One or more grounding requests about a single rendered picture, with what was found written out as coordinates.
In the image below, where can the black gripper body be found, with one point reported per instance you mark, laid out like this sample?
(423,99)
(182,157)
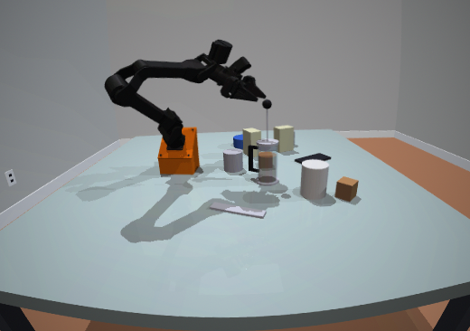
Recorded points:
(228,81)

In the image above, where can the white cylinder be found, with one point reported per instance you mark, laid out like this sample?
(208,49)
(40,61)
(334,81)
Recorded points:
(314,179)

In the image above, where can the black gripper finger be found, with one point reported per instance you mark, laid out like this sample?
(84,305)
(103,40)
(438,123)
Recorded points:
(255,90)
(240,92)

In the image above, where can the glass french press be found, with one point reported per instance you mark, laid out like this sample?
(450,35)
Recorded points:
(267,156)

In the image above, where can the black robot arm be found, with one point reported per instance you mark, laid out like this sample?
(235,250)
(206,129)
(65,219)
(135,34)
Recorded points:
(170,125)

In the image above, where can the blue short cylinder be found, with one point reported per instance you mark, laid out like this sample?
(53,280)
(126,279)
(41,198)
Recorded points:
(238,141)

